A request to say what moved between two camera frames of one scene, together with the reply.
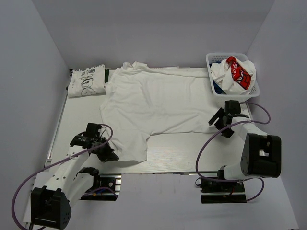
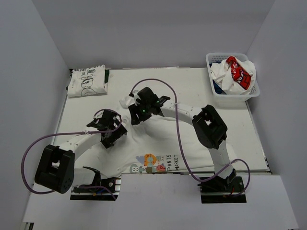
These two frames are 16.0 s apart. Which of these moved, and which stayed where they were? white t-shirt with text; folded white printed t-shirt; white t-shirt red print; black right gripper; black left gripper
Moved: white t-shirt with text; black left gripper; black right gripper
Stayed: white t-shirt red print; folded white printed t-shirt
